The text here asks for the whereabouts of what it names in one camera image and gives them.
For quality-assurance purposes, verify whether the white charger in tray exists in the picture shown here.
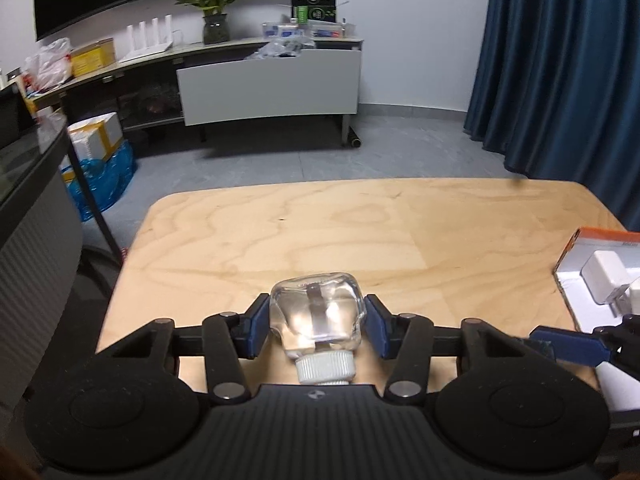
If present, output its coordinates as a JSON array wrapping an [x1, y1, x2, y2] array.
[[580, 250, 639, 314]]

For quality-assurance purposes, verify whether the white yellow carton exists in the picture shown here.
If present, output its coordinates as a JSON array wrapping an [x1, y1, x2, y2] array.
[[68, 112, 124, 162]]

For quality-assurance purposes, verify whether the clear glass refill bottle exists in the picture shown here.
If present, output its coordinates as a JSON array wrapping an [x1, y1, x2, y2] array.
[[269, 272, 367, 386]]

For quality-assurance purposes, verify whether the dark blue curtain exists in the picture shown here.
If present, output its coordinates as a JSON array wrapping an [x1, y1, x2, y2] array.
[[464, 0, 639, 231]]

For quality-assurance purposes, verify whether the yellow cardboard box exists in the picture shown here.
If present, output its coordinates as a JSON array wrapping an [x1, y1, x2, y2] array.
[[70, 38, 116, 78]]

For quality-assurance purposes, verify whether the orange white tray box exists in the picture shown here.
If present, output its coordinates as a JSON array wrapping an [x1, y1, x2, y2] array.
[[553, 226, 639, 333]]

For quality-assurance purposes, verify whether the black green product box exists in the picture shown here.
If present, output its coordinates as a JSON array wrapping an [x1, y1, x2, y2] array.
[[291, 0, 337, 24]]

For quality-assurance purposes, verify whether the white router with antennas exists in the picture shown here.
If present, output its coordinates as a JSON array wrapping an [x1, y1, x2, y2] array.
[[122, 14, 174, 63]]

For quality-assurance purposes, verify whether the white red plastic bag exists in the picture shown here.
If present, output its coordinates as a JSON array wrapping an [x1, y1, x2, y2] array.
[[22, 38, 73, 91]]

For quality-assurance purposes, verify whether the blue plastic bag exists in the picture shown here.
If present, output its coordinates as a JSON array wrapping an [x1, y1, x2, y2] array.
[[61, 141, 137, 222]]

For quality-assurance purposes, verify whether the clutter on cabinet top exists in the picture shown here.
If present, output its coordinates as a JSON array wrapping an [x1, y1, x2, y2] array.
[[247, 18, 356, 60]]

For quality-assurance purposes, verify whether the white tv cabinet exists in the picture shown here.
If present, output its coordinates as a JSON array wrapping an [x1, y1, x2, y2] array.
[[34, 38, 362, 148]]

